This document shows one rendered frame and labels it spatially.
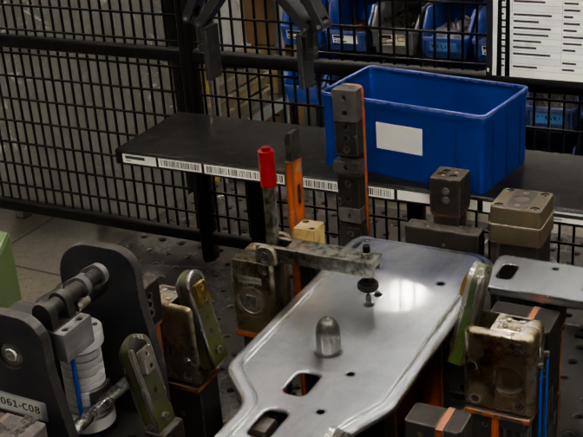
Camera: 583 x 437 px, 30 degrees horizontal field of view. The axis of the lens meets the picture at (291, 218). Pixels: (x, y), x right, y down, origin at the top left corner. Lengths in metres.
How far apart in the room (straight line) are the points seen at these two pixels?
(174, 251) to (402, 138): 0.77
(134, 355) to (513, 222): 0.64
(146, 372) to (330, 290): 0.37
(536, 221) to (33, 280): 2.59
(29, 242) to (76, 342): 3.05
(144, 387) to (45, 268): 2.76
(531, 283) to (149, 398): 0.56
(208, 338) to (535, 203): 0.54
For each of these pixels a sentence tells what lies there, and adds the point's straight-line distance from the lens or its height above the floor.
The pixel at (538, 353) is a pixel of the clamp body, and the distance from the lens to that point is 1.34.
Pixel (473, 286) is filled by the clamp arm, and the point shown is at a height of 1.10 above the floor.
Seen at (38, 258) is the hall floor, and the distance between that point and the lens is 4.08.
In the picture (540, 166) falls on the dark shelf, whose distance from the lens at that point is 1.84.
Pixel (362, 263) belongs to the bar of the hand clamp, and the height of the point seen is 1.07.
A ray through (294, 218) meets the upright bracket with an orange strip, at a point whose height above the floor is 1.07.
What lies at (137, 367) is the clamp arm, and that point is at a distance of 1.24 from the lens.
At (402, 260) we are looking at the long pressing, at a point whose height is 1.00.
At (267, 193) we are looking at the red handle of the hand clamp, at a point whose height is 1.15.
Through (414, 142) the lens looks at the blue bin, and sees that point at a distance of 1.75.
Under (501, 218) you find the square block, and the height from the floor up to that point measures 1.04.
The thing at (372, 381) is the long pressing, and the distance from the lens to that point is 1.32.
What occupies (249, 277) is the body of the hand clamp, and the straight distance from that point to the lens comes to 1.51.
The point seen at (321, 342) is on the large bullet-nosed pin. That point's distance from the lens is 1.36.
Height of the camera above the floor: 1.72
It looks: 25 degrees down
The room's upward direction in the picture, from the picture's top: 4 degrees counter-clockwise
